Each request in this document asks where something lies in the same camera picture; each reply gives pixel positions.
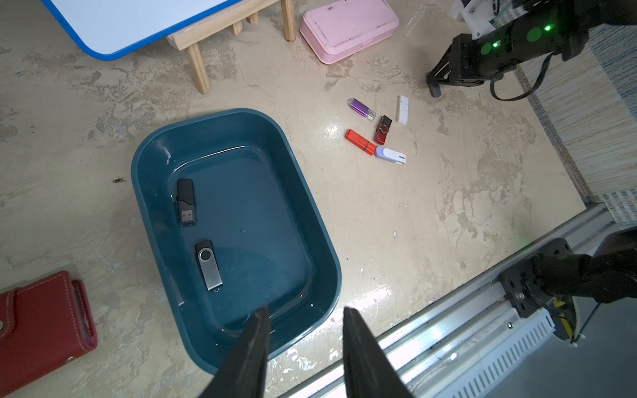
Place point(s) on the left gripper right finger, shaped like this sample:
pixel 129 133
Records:
pixel 367 371

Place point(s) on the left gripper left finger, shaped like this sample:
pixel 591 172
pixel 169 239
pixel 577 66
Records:
pixel 243 372

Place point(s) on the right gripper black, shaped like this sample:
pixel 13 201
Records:
pixel 469 62

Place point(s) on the white usb flash drive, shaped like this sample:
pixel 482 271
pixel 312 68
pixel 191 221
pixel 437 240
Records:
pixel 402 110

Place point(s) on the lilac white usb drive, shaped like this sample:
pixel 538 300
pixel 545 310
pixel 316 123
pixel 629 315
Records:
pixel 390 155

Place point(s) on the black silver swivel usb drive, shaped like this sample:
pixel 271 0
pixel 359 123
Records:
pixel 208 264

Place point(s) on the black usb flash drive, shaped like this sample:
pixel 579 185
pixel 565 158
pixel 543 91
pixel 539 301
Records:
pixel 186 205

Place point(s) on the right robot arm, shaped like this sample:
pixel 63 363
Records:
pixel 576 61

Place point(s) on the dark red swivel usb drive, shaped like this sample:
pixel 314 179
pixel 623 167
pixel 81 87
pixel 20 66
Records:
pixel 382 130

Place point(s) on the purple usb flash drive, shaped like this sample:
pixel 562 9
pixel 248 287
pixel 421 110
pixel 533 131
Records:
pixel 361 109

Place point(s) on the red usb flash drive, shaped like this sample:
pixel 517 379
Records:
pixel 360 141

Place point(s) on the teal plastic storage box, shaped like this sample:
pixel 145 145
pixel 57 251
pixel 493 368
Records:
pixel 253 203

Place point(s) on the pink pencil case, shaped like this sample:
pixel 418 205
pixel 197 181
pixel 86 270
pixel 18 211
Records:
pixel 342 28

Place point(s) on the red leather wallet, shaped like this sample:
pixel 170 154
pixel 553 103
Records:
pixel 44 326

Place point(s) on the wooden easel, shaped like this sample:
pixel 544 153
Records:
pixel 188 39

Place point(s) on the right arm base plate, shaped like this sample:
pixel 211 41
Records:
pixel 523 287

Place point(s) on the white board blue frame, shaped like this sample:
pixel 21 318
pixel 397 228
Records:
pixel 109 29

